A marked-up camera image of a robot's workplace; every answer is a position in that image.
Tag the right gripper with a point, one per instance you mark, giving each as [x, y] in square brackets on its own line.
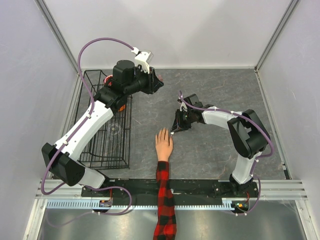
[178, 125]

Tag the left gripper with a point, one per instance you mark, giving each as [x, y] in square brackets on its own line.
[154, 83]

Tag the glitter nail polish bottle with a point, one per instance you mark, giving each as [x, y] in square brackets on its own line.
[160, 78]

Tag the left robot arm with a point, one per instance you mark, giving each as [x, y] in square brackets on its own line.
[62, 158]

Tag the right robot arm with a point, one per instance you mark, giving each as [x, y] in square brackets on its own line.
[250, 138]

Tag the red plaid sleeve forearm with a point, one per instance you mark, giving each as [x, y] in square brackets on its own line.
[166, 227]

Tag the mannequin hand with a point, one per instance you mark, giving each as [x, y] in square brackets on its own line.
[163, 145]

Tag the orange mug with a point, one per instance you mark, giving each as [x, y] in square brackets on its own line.
[122, 108]

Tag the red cup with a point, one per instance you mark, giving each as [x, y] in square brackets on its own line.
[107, 79]

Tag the clear glass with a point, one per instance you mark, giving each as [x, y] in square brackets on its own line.
[115, 129]

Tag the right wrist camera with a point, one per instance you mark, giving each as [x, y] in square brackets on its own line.
[183, 107]

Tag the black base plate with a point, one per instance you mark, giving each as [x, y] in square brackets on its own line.
[189, 192]

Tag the black wire rack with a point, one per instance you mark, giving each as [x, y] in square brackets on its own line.
[103, 151]

